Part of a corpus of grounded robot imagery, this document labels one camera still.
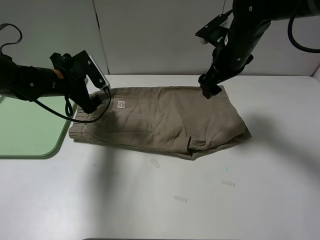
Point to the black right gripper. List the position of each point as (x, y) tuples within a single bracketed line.
[(229, 60)]

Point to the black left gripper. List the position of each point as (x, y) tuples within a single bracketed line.
[(73, 82)]

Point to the khaki shorts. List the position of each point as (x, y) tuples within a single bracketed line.
[(170, 120)]

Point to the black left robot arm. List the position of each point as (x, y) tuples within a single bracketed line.
[(29, 83)]

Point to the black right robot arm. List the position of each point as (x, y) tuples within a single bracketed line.
[(235, 34)]

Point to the green plastic tray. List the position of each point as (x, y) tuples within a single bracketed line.
[(29, 131)]

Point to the clear tape strip centre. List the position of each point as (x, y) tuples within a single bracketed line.
[(155, 163)]

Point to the clear tape strip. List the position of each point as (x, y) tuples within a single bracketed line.
[(155, 163), (228, 183), (180, 199)]

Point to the clear tape strip right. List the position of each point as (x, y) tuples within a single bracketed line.
[(228, 183)]

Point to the clear tape strip bottom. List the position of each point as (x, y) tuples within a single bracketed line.
[(180, 199)]

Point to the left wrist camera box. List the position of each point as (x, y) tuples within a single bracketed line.
[(90, 68)]

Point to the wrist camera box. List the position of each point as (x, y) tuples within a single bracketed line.
[(215, 30), (90, 68)]

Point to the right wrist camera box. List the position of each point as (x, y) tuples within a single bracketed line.
[(215, 30)]

